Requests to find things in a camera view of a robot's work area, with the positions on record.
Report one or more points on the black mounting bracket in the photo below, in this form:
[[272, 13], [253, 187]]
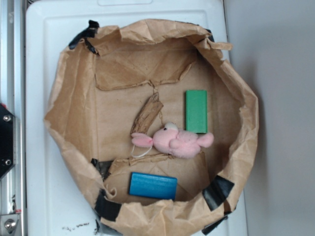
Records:
[[6, 141]]

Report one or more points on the pink plush toy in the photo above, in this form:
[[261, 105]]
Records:
[[174, 141]]

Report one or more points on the brown wood chip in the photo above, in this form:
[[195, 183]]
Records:
[[147, 115]]

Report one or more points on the blue wooden block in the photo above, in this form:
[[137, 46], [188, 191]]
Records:
[[152, 186]]

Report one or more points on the brown paper bag liner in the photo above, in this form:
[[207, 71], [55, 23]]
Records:
[[102, 83]]

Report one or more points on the green wooden block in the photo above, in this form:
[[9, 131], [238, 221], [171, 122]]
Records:
[[196, 111]]

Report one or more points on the aluminium frame rail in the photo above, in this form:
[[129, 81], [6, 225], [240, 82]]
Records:
[[13, 212]]

